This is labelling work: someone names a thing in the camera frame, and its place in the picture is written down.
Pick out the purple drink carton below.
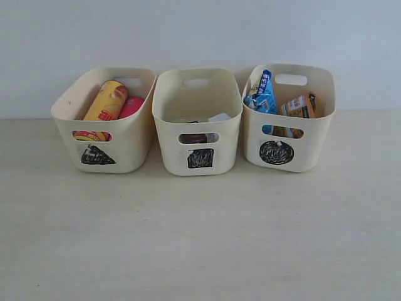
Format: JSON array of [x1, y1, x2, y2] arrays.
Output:
[[178, 133, 208, 144]]

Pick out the white milk carton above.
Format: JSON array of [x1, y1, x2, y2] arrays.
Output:
[[208, 113, 231, 122]]

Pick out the blue instant noodle bag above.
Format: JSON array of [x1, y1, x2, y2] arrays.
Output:
[[244, 69, 277, 114]]

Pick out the pink Lays chips can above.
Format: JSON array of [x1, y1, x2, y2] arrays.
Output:
[[118, 97, 145, 119]]

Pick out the yellow Lays chips can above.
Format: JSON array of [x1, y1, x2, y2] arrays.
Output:
[[72, 80, 130, 142]]

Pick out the orange instant noodle bag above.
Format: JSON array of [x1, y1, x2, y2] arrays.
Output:
[[279, 92, 316, 119]]

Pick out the cream bin square mark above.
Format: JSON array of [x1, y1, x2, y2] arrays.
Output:
[[150, 67, 242, 176]]

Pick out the cream bin triangle mark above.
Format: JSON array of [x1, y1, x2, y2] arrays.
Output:
[[51, 67, 157, 174]]

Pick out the cream bin circle mark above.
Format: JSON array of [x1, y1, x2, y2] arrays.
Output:
[[239, 63, 336, 173]]

